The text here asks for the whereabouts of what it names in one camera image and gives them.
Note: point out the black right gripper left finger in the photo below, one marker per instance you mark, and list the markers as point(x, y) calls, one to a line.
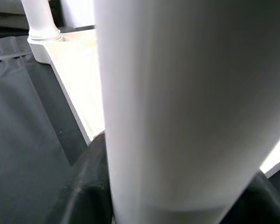
point(91, 186)

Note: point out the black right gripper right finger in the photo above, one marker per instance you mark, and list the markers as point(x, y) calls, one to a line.
point(263, 203)

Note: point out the white plastic table top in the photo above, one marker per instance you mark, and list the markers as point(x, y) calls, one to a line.
point(81, 81)

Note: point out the white plastic table leg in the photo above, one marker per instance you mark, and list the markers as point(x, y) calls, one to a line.
point(38, 21)
point(189, 105)

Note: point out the black cloth table cover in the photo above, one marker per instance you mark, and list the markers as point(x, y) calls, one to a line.
point(25, 116)

